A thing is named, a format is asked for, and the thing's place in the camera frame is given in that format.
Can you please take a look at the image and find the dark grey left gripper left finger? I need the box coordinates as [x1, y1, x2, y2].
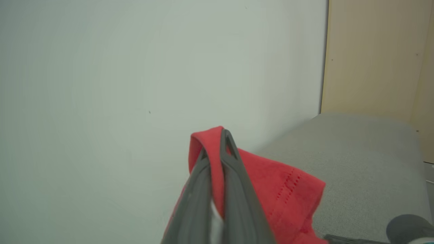
[161, 148, 217, 244]

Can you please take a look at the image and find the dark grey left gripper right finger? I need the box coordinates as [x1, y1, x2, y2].
[219, 129, 277, 244]

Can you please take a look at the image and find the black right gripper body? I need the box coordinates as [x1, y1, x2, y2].
[386, 214, 434, 244]

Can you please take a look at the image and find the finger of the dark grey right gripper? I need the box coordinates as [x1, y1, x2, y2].
[324, 234, 388, 244]

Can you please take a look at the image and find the red sports jersey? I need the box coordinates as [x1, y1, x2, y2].
[163, 126, 330, 244]

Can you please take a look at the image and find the beige wooden panel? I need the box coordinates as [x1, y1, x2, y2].
[320, 0, 434, 164]

